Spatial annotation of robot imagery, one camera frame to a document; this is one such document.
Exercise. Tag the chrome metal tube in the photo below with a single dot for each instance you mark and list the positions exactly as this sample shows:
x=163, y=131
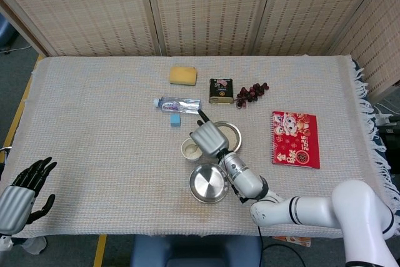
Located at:
x=4, y=148

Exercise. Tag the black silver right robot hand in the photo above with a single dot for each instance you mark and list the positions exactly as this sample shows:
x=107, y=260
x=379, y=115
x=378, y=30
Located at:
x=209, y=139

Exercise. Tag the yellow sponge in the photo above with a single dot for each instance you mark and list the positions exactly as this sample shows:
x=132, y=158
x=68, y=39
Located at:
x=182, y=76

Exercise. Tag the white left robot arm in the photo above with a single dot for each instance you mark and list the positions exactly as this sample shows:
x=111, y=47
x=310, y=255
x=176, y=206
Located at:
x=4, y=242

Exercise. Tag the white paper cup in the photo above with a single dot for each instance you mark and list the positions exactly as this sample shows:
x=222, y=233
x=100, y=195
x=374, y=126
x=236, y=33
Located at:
x=190, y=156

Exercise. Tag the white power strip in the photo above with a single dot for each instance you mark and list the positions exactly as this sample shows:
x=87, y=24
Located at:
x=384, y=119

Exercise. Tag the clear plastic water bottle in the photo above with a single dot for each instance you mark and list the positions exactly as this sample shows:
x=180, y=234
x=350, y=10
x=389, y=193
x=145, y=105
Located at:
x=181, y=105

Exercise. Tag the yellow floor tape strip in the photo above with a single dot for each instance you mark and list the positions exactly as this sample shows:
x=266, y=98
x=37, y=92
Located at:
x=100, y=251

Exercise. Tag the orange printed package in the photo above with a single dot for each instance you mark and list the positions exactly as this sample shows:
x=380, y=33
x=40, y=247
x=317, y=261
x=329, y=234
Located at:
x=293, y=240

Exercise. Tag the white woven fringed tablecloth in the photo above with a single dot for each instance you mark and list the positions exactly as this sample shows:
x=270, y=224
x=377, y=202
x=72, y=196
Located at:
x=93, y=123

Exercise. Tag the metal bowl holding rice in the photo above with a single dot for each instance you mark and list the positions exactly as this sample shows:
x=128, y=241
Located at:
x=239, y=137

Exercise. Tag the blue office chair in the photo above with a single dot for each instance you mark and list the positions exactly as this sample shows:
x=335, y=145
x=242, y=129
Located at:
x=4, y=32

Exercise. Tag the black luncheon meat can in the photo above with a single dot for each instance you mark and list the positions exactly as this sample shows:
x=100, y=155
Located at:
x=222, y=90

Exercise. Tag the white plastic floor object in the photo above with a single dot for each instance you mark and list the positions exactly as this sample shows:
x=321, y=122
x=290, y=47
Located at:
x=34, y=245

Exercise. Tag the empty metal plate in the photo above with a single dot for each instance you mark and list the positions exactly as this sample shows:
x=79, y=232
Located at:
x=206, y=185

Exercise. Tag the red 2025 spiral calendar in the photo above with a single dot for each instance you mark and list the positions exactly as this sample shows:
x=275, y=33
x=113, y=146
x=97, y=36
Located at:
x=297, y=142

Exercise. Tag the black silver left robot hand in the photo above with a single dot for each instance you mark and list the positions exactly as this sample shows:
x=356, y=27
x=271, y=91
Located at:
x=14, y=209

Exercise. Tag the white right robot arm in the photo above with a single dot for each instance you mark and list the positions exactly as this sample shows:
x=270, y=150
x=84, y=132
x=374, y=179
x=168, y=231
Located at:
x=247, y=182

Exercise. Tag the bamboo folding screen panel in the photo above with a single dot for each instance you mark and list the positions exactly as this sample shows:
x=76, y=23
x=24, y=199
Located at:
x=212, y=10
x=318, y=10
x=378, y=45
x=78, y=10

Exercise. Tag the blue cube block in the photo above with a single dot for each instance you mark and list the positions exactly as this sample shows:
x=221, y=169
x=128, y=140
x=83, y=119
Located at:
x=175, y=121

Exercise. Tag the purple grape bunch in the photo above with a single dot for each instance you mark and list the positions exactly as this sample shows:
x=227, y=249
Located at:
x=250, y=92

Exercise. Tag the black box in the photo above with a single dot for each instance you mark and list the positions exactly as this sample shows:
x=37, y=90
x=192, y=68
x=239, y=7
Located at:
x=390, y=139

